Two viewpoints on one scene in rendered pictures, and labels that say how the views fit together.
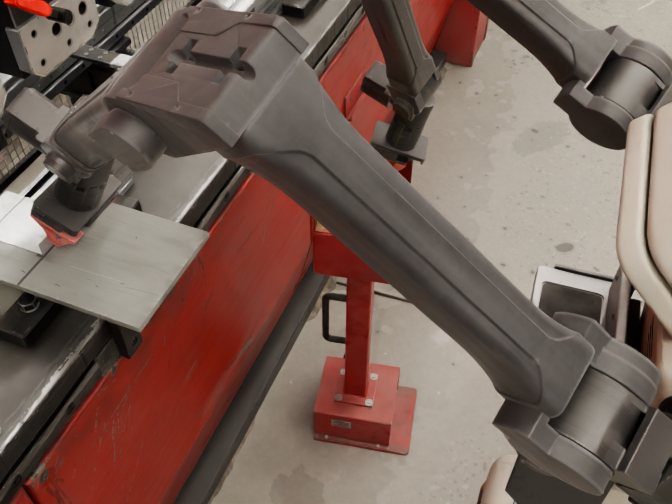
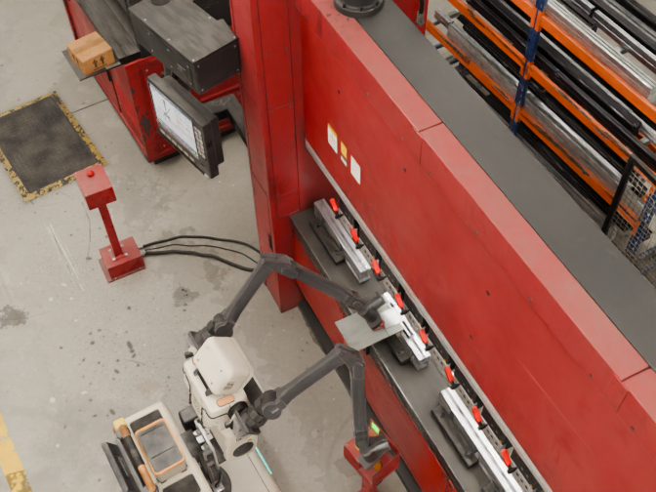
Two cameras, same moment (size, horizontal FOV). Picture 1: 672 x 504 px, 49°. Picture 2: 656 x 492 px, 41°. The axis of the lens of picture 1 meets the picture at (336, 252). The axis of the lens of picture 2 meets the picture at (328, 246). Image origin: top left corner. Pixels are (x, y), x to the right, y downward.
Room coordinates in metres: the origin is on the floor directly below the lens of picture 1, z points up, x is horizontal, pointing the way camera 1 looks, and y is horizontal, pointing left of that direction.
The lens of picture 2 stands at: (1.95, -1.36, 4.38)
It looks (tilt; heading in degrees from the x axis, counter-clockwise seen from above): 53 degrees down; 132
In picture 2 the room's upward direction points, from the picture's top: 1 degrees counter-clockwise
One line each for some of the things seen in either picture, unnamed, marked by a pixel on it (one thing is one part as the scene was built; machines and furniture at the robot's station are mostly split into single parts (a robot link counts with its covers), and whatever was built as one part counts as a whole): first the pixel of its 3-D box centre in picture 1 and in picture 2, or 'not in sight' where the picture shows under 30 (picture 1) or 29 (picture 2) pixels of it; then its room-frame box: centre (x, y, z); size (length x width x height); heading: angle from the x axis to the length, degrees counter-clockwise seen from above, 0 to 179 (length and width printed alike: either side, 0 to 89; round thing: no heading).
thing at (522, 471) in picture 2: not in sight; (529, 469); (1.64, 0.11, 1.26); 0.15 x 0.09 x 0.17; 158
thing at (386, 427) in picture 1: (367, 402); not in sight; (1.01, -0.08, 0.06); 0.25 x 0.20 x 0.12; 79
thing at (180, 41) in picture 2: not in sight; (194, 93); (-0.59, 0.54, 1.53); 0.51 x 0.25 x 0.85; 172
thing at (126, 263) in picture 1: (92, 252); (369, 326); (0.68, 0.33, 1.00); 0.26 x 0.18 x 0.01; 68
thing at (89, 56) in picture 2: not in sight; (89, 51); (-1.75, 0.71, 1.04); 0.30 x 0.26 x 0.12; 162
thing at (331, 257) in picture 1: (363, 210); (371, 453); (1.02, -0.05, 0.75); 0.20 x 0.16 x 0.18; 169
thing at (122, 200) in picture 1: (74, 264); (389, 337); (0.75, 0.40, 0.89); 0.30 x 0.05 x 0.03; 158
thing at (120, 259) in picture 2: not in sight; (107, 223); (-1.16, 0.18, 0.41); 0.25 x 0.20 x 0.83; 68
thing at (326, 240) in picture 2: not in sight; (326, 241); (0.16, 0.64, 0.89); 0.30 x 0.05 x 0.03; 158
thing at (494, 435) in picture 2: not in sight; (500, 425); (1.45, 0.18, 1.26); 0.15 x 0.09 x 0.17; 158
